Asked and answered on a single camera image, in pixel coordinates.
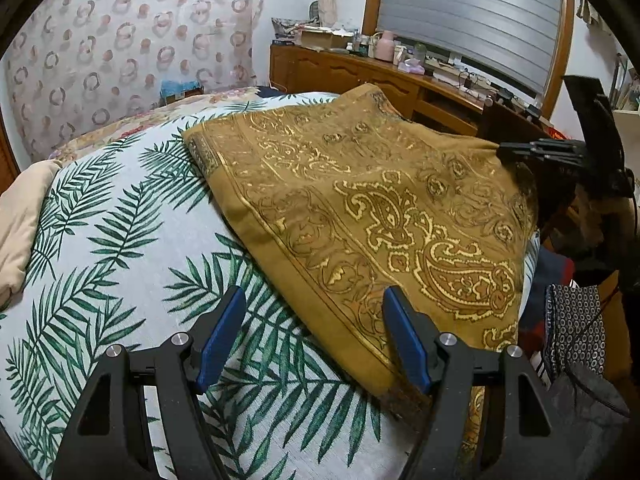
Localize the floral rose bed blanket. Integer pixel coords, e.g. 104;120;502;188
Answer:
48;86;270;165

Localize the palm leaf print sheet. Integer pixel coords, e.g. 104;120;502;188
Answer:
1;92;411;479

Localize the open cardboard box on sideboard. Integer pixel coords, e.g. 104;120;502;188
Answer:
296;28;352;50

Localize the pink thermos jug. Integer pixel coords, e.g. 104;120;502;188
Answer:
374;30;395;63

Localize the grey window roller blind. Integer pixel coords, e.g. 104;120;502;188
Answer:
378;0;562;94

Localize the pink circle patterned curtain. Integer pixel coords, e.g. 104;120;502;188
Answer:
3;0;265;162

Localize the navy blue mattress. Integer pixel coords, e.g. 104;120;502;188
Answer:
256;86;284;99

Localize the long wooden sideboard cabinet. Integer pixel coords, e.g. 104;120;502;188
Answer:
269;44;484;136

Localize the beige folded cloth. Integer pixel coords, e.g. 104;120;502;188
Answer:
0;159;62;308

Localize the cardboard box with blue cloth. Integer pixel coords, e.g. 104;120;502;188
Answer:
160;80;204;105

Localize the mustard paisley patterned cloth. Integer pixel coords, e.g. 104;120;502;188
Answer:
183;84;537;428

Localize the lavender tissue pack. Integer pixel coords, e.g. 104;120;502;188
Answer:
397;58;425;76

